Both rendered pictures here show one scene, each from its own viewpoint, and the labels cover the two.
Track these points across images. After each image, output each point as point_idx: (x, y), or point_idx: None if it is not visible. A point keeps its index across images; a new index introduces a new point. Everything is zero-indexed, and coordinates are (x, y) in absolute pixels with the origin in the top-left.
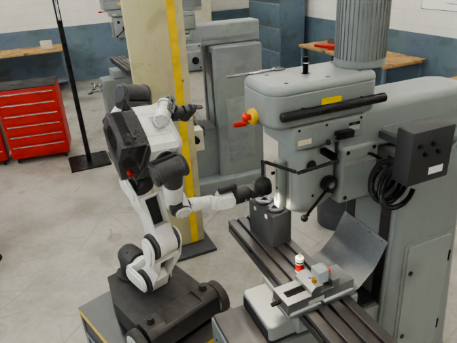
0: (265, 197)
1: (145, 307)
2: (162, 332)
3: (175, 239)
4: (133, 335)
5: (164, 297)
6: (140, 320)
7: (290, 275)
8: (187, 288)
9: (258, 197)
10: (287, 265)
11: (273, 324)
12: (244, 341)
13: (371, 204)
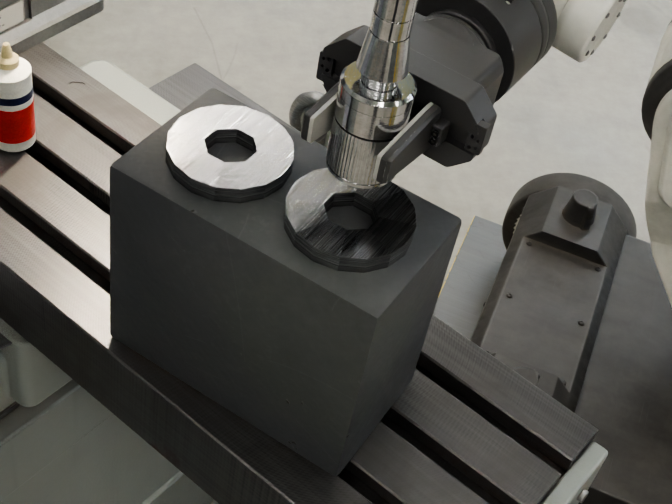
0: (355, 237)
1: (668, 302)
2: (519, 224)
3: (661, 62)
4: (591, 179)
5: (647, 366)
6: (631, 253)
7: (51, 109)
8: (603, 435)
9: (400, 220)
10: (84, 162)
11: (92, 66)
12: (191, 102)
13: None
